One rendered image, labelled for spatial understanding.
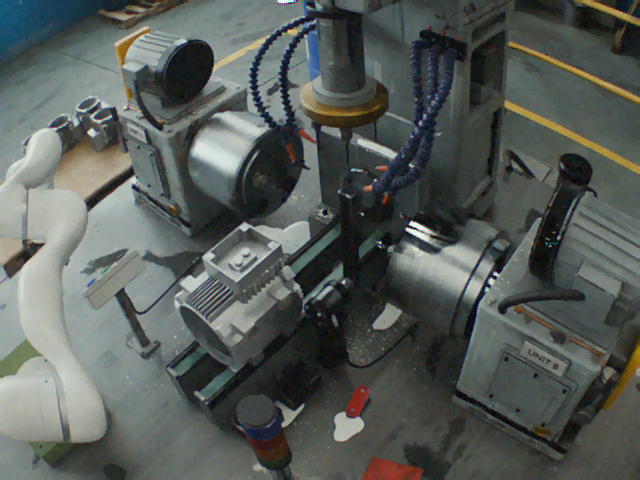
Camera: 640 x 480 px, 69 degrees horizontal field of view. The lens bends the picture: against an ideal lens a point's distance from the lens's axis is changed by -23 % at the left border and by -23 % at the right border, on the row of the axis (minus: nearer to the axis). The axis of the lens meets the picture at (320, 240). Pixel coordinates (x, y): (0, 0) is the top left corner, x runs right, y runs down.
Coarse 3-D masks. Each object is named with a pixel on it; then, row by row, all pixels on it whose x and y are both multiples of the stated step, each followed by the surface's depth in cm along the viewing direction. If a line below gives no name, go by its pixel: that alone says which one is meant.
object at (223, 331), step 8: (280, 272) 116; (288, 272) 116; (288, 280) 116; (176, 296) 113; (184, 296) 113; (216, 328) 107; (224, 328) 107; (192, 336) 123; (224, 336) 107; (232, 368) 117; (240, 368) 116
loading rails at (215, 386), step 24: (336, 216) 149; (312, 240) 144; (336, 240) 146; (384, 240) 143; (288, 264) 140; (312, 264) 142; (336, 264) 149; (360, 264) 138; (384, 264) 149; (312, 288) 147; (360, 288) 144; (288, 336) 127; (312, 336) 136; (192, 360) 122; (216, 360) 128; (264, 360) 123; (288, 360) 132; (192, 384) 124; (216, 384) 118; (240, 384) 120; (264, 384) 128; (216, 408) 117
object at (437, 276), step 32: (416, 224) 113; (448, 224) 111; (480, 224) 111; (416, 256) 111; (448, 256) 108; (480, 256) 106; (384, 288) 118; (416, 288) 112; (448, 288) 107; (480, 288) 105; (448, 320) 109
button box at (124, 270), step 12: (132, 252) 123; (120, 264) 121; (132, 264) 123; (144, 264) 125; (108, 276) 119; (120, 276) 121; (132, 276) 123; (96, 288) 117; (108, 288) 119; (120, 288) 121; (96, 300) 117; (108, 300) 119
